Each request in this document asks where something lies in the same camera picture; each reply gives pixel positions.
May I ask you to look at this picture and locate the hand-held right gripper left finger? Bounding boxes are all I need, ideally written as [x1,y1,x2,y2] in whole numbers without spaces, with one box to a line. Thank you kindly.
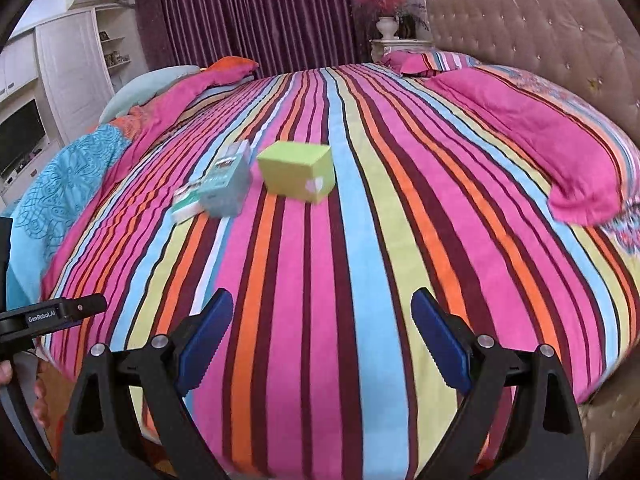
[57,287,236,480]

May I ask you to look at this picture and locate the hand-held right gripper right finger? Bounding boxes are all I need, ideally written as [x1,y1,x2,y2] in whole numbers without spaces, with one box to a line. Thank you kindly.
[410,287,588,480]

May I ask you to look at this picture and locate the small white printed box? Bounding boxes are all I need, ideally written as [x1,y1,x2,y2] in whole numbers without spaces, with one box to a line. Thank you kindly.
[171,182,211,226]

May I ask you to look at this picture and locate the teal cardboard box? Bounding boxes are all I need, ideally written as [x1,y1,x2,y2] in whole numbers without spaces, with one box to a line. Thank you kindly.
[199,140,252,219]

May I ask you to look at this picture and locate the lime green cardboard box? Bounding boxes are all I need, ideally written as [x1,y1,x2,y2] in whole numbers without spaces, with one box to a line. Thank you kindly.
[256,141,337,205]

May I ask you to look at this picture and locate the striped bed sheet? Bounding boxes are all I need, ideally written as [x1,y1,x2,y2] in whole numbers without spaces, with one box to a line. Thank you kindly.
[40,62,640,480]

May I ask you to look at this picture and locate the blue patterned quilt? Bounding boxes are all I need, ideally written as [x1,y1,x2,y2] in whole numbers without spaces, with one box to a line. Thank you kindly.
[7,124,134,307]

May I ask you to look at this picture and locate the black television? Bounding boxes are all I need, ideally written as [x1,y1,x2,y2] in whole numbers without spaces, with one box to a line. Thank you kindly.
[0,99,47,177]

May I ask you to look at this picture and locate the large pink pillow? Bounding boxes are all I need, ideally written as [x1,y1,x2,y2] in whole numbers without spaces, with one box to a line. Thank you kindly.
[425,67,636,227]

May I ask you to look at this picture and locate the white wardrobe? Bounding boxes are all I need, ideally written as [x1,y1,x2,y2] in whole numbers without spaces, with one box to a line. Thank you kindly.
[0,7,147,202]

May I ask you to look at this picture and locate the light green pillow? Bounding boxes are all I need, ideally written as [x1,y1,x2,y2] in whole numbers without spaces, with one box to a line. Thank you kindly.
[99,65,201,124]

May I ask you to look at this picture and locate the pink and orange quilt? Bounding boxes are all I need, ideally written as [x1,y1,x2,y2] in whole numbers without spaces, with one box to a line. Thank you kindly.
[110,56,260,137]

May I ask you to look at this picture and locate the small pink pillow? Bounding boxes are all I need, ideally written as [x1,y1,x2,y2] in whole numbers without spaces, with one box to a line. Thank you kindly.
[382,50,478,77]

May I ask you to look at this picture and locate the cream nightstand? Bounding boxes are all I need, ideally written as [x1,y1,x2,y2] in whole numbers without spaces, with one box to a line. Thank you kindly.
[370,39,434,64]

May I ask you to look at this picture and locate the purple curtain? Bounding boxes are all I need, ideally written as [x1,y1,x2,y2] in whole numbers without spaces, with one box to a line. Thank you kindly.
[135,0,391,79]

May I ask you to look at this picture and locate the tufted beige headboard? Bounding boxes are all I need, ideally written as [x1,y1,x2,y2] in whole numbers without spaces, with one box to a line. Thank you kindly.
[424,0,640,156]

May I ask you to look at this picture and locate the black strap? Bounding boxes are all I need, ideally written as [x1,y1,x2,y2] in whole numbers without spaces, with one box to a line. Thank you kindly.
[0,385,57,476]

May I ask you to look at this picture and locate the cream carved bed frame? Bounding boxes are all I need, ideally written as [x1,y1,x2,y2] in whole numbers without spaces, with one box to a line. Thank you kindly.
[575,355,640,480]

